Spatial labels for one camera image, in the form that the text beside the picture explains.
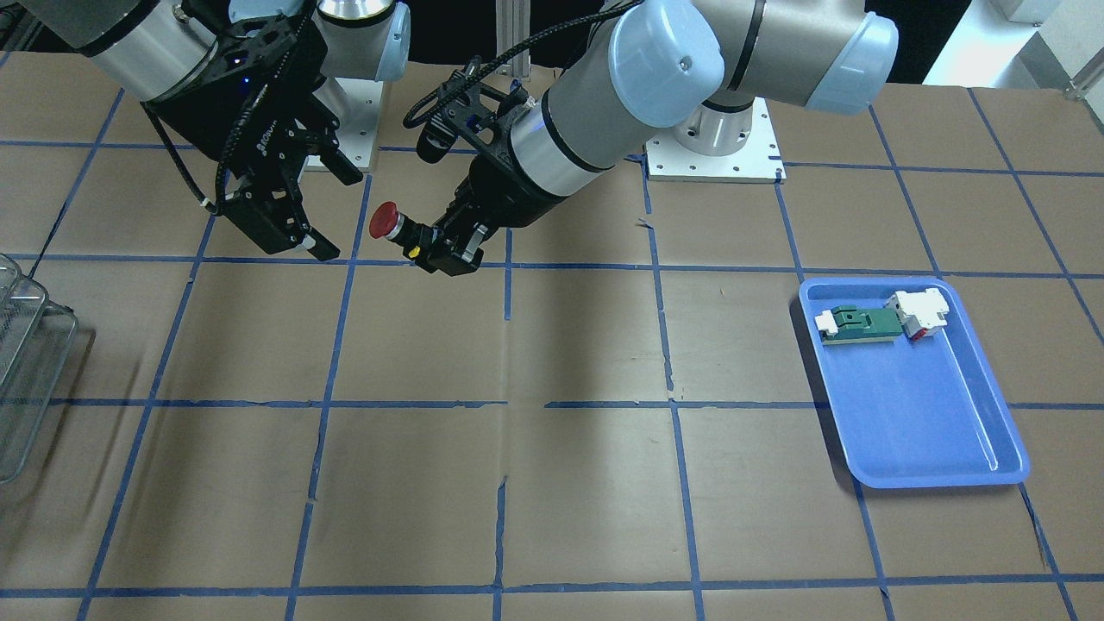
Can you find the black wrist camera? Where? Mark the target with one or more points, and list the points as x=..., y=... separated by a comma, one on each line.
x=441, y=131

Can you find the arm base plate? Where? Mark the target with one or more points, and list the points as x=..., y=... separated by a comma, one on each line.
x=358, y=105
x=718, y=146

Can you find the red emergency stop button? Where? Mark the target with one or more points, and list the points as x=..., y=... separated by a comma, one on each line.
x=415, y=239

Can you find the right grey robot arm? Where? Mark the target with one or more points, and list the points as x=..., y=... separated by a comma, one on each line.
x=135, y=43

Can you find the white circuit breaker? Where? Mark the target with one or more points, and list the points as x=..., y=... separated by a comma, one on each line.
x=920, y=314

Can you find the green terminal block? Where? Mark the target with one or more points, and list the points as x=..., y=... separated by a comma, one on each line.
x=852, y=324

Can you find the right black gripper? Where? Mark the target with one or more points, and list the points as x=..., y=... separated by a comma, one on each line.
x=269, y=148

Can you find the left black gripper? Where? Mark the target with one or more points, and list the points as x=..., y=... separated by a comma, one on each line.
x=500, y=191

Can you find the wire mesh shelf basket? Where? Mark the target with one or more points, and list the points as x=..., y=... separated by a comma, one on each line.
x=36, y=339

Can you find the blue plastic tray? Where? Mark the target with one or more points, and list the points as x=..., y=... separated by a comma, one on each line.
x=918, y=414

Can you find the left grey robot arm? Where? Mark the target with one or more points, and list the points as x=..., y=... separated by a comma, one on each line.
x=647, y=66

